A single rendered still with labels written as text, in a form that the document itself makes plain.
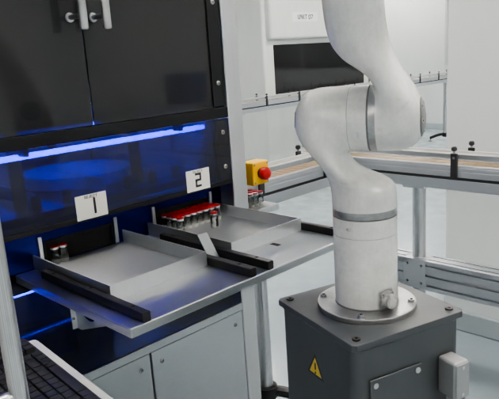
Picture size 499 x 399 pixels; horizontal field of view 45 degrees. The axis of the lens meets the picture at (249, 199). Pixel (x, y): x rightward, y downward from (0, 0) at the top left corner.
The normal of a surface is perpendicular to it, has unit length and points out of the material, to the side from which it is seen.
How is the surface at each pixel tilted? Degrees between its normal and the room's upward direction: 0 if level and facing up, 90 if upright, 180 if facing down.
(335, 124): 92
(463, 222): 90
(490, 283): 90
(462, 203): 90
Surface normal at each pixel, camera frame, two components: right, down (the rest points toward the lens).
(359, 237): -0.33, 0.24
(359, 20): 0.03, 0.55
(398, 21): -0.70, 0.21
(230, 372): 0.71, 0.11
